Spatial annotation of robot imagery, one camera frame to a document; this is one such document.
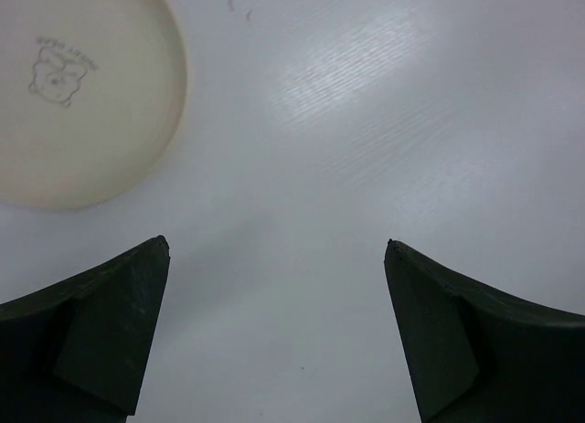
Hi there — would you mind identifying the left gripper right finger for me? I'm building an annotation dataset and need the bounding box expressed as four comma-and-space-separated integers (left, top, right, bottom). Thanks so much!
384, 240, 584, 422

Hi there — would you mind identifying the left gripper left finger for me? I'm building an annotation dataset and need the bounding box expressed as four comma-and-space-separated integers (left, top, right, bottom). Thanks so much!
1, 236, 170, 422

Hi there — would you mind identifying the cream plate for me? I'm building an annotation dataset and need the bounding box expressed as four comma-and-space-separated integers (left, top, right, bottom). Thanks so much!
1, 0, 188, 209

